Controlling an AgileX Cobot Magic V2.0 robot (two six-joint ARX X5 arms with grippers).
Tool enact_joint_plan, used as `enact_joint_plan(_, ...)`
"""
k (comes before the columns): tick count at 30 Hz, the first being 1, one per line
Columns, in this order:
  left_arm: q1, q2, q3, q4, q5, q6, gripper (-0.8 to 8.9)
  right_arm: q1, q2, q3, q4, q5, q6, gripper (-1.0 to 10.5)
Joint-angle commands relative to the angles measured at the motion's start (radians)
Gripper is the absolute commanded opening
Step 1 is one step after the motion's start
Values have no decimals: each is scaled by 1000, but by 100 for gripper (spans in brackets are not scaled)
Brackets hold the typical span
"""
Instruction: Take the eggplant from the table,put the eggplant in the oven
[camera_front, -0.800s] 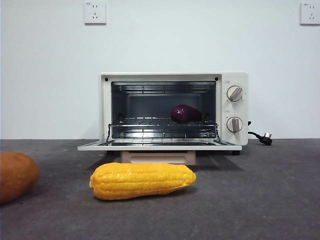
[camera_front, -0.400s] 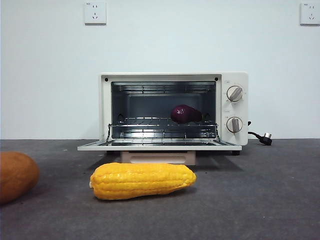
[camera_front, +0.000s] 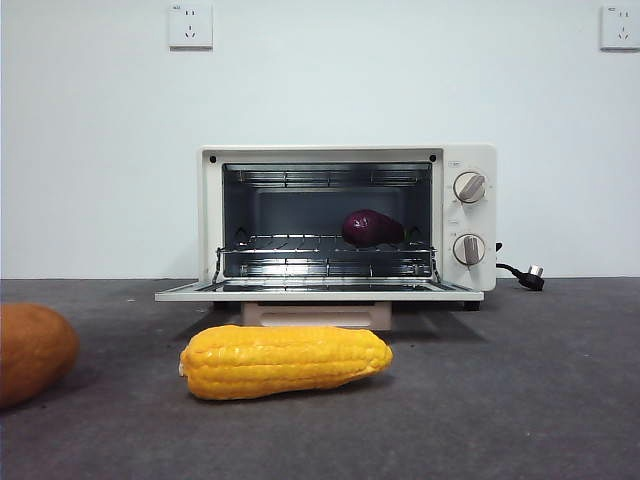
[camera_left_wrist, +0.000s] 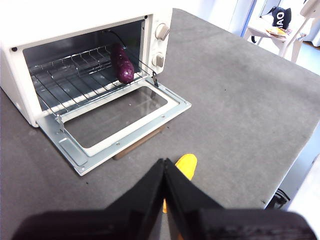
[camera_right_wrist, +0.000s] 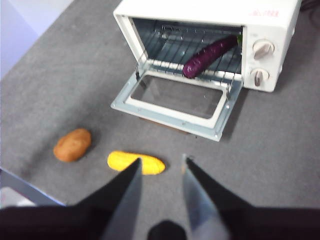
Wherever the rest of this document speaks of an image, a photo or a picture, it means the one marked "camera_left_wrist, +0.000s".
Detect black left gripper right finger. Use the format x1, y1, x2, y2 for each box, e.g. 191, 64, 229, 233
164, 157, 317, 240

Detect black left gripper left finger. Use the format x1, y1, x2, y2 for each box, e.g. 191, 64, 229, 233
11, 158, 166, 240

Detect glass oven door with handle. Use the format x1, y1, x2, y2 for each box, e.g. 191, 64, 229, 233
35, 76, 193, 177

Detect purple eggplant green stem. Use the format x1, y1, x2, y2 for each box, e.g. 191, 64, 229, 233
109, 42, 135, 85

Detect white toaster oven housing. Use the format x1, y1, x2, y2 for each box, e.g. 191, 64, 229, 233
0, 0, 174, 129

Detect beige oven knob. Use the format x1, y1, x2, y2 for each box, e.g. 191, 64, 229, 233
154, 22, 171, 41
150, 52, 165, 68

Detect yellow corn cob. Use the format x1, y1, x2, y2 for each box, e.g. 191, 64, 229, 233
162, 153, 198, 214

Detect white chair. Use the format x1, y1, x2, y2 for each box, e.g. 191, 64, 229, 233
243, 0, 320, 64

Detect orange packet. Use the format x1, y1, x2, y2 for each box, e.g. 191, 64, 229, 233
265, 25, 286, 36

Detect black bag white letters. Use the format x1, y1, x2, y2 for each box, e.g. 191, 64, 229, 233
266, 5, 293, 30

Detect black floor cables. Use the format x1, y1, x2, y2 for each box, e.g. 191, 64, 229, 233
271, 187, 292, 209

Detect metal wire oven rack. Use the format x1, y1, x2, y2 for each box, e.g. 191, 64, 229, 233
28, 44, 157, 119

